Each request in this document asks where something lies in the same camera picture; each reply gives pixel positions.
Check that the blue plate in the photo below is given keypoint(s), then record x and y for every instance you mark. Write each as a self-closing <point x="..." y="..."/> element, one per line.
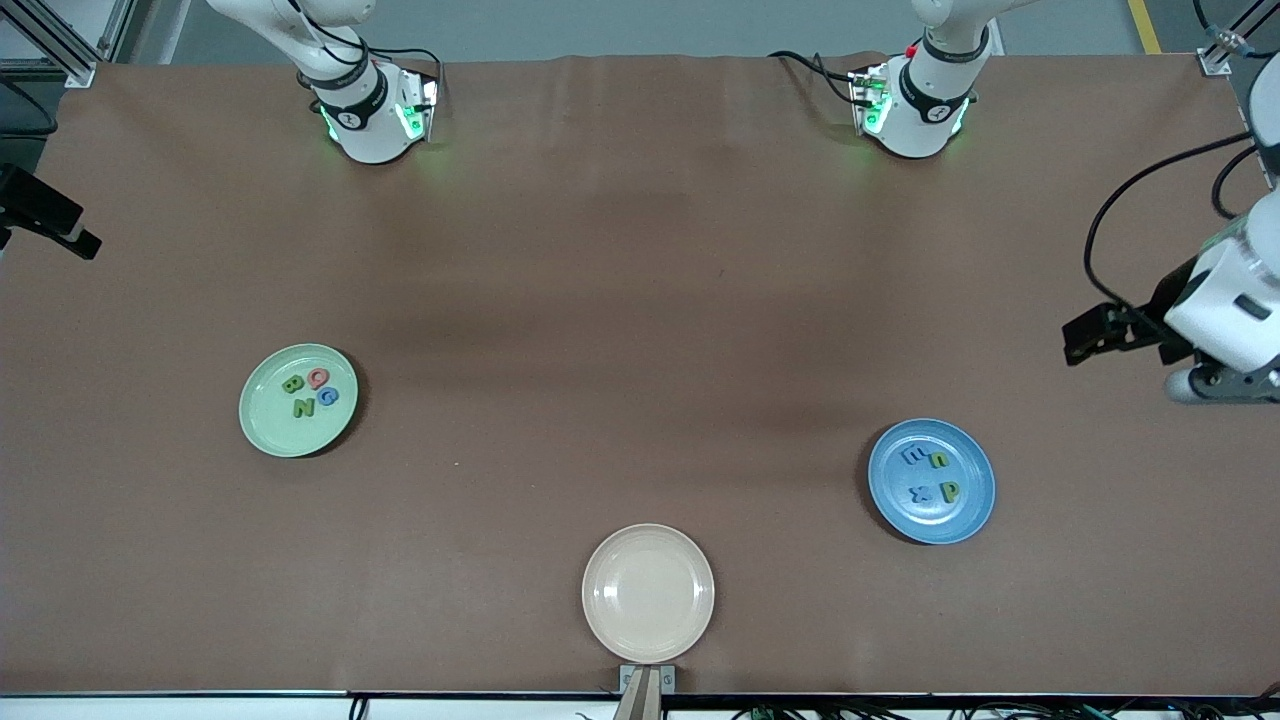
<point x="935" y="525"/>

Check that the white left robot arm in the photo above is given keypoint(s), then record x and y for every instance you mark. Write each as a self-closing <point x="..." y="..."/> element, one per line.
<point x="915" y="120"/>

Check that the black table edge rail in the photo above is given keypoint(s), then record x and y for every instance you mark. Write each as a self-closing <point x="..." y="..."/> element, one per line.
<point x="900" y="700"/>

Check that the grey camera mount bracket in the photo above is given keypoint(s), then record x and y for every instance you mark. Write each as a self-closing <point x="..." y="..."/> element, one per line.
<point x="646" y="700"/>

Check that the aluminium frame profile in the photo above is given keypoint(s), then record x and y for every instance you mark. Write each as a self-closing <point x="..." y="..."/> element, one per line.
<point x="80" y="72"/>
<point x="1215" y="62"/>

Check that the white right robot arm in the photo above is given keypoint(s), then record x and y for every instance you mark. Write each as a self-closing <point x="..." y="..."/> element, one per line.
<point x="370" y="130"/>

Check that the green foam letter B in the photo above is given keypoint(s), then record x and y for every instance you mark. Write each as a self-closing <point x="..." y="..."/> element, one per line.
<point x="287" y="385"/>

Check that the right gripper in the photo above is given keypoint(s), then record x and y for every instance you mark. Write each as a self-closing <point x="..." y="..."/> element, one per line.
<point x="28" y="207"/>

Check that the beige plate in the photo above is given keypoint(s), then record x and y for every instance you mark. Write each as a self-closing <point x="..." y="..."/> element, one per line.
<point x="648" y="593"/>

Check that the green foam letter p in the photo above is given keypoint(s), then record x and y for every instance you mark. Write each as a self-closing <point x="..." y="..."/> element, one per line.
<point x="949" y="490"/>

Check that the blue foam letter m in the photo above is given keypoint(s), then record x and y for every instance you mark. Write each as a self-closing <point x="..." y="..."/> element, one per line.
<point x="914" y="457"/>

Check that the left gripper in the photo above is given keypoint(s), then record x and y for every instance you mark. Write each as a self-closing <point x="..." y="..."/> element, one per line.
<point x="1160" y="304"/>

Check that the light green plate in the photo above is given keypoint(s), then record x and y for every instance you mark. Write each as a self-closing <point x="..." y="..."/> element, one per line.
<point x="280" y="435"/>

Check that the blue foam letter x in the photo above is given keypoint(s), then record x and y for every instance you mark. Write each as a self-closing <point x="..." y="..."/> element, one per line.
<point x="922" y="493"/>

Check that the red foam letter Q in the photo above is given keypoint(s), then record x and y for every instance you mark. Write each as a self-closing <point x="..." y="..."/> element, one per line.
<point x="312" y="379"/>

